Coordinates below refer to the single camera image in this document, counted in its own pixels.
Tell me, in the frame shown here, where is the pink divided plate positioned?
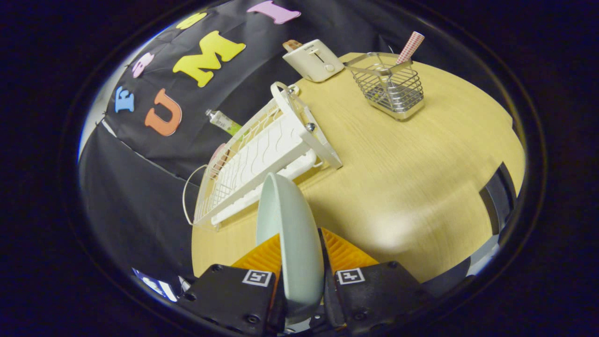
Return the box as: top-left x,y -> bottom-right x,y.
208,143 -> 227,178

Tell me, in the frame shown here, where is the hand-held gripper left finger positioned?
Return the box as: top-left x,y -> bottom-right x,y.
180,233 -> 284,335

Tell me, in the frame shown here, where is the pink checked handle spoon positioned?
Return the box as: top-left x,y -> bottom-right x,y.
395,31 -> 425,65

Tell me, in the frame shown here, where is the dark chair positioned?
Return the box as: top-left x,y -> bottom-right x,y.
480,161 -> 518,234

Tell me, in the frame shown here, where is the white dish rack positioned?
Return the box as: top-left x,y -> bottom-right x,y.
183,81 -> 343,231

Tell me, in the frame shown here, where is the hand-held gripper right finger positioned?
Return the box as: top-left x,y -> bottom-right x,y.
320,227 -> 431,335

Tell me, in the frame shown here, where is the white toaster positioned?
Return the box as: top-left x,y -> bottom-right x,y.
282,39 -> 345,83

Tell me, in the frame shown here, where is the pale green plate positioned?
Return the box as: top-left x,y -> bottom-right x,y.
256,172 -> 325,323

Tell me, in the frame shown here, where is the clear bottle green liquid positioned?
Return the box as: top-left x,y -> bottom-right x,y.
205,109 -> 243,136

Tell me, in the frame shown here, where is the metal wire basket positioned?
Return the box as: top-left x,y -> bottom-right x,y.
344,51 -> 425,121

